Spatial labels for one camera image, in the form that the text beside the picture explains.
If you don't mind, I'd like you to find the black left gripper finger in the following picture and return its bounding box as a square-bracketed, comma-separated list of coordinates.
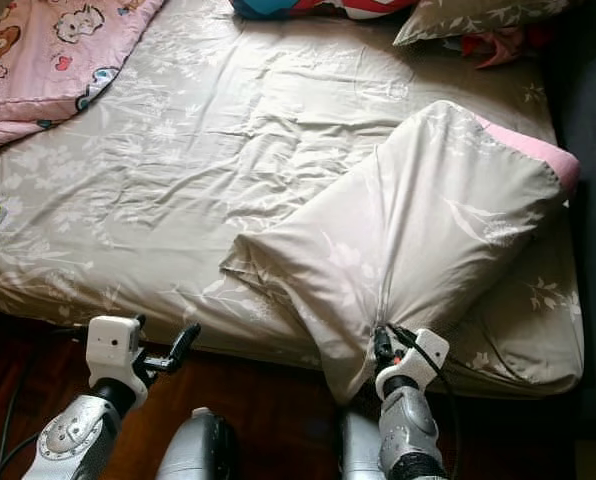
[166, 322, 202, 367]

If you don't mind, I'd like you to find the grey floral pillow pink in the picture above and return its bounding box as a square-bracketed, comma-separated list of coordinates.
[220, 100, 581, 406]

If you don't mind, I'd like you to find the silver right robot leg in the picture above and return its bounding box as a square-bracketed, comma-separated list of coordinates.
[338, 408, 389, 480]

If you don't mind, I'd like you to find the bed with grey floral sheet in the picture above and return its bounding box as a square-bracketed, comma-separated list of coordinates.
[0, 0, 587, 401]

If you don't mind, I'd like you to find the dark grey upholstered furniture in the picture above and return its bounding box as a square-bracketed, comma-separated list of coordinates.
[543, 0, 596, 441]

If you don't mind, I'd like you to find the pink cartoon print blanket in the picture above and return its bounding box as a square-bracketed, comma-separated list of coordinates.
[0, 0, 167, 158]

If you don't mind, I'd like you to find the crumpled red cloth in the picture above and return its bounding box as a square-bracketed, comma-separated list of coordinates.
[458, 27, 554, 69]

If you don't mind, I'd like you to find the blue red striped cushion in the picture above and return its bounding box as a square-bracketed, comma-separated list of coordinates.
[230, 0, 419, 21]

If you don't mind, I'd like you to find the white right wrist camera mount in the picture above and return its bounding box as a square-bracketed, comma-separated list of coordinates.
[375, 328, 451, 401]

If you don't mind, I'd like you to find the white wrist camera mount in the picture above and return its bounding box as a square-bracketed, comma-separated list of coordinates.
[86, 315, 147, 401]
[375, 328, 451, 401]

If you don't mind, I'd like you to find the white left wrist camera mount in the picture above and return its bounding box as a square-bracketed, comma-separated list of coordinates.
[86, 315, 147, 401]

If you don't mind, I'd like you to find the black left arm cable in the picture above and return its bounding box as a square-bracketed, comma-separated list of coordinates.
[0, 340, 59, 480]

